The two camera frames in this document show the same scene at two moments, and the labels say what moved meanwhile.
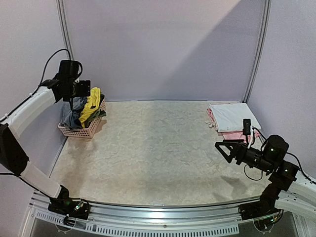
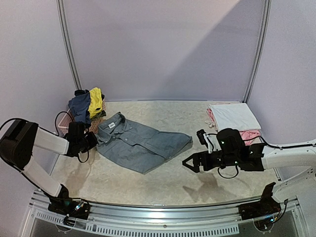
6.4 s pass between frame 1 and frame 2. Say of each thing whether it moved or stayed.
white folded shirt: stayed
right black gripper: moved
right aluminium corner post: stayed
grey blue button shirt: moved
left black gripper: moved
